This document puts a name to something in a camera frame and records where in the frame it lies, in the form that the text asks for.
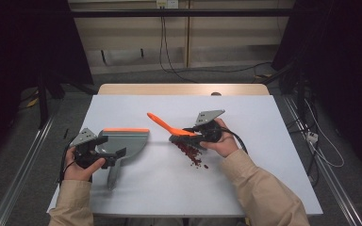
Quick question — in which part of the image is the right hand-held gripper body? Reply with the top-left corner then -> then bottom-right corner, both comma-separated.
195,108 -> 226,144

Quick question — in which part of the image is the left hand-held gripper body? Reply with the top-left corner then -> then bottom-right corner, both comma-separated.
69,127 -> 109,170

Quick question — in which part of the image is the scatter of red beans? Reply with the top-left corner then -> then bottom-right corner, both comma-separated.
172,140 -> 209,170

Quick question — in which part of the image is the grey dustpan with orange edge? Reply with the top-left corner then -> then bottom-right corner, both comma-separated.
97,127 -> 151,191

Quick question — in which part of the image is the orange-handled grey brush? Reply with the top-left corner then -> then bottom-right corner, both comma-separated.
146,112 -> 203,151

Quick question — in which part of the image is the person's right hand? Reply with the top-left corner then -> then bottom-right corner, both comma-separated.
200,118 -> 239,158

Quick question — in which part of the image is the person's left hand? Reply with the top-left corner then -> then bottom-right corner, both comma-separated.
63,146 -> 107,183

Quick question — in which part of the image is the wooden table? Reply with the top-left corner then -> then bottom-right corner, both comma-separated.
97,83 -> 271,96

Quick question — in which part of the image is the white table cover sheet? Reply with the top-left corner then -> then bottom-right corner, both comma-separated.
46,94 -> 324,218

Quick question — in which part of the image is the black metal stand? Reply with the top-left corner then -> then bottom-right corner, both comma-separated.
37,73 -> 50,130

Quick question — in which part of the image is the white power adapter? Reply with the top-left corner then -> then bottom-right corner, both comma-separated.
305,131 -> 320,144

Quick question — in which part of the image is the black horizontal metal bar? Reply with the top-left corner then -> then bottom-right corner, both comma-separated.
69,8 -> 296,18

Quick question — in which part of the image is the black curtain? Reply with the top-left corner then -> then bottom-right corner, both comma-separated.
271,0 -> 362,182
0,0 -> 94,158

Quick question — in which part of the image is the left hand-held gripper black cable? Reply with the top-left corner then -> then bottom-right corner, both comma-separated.
58,137 -> 77,189

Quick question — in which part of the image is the hand-held gripper black cable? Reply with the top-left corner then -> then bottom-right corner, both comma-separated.
221,126 -> 249,155
58,137 -> 77,189

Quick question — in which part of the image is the right hand-held gripper black cable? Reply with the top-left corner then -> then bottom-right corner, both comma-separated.
221,126 -> 249,155

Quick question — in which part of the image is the black hanging wall cable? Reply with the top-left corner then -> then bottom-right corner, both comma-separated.
162,15 -> 272,73
158,15 -> 200,84

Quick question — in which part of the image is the metal floor rail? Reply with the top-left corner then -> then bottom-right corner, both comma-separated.
0,117 -> 55,226
284,95 -> 362,226

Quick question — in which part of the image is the bundle of black floor cables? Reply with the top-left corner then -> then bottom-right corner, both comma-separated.
286,70 -> 321,186

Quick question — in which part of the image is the white wall socket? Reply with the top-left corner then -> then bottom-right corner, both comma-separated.
156,0 -> 179,9

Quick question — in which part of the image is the white floor cable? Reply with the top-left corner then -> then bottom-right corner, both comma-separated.
304,98 -> 345,169

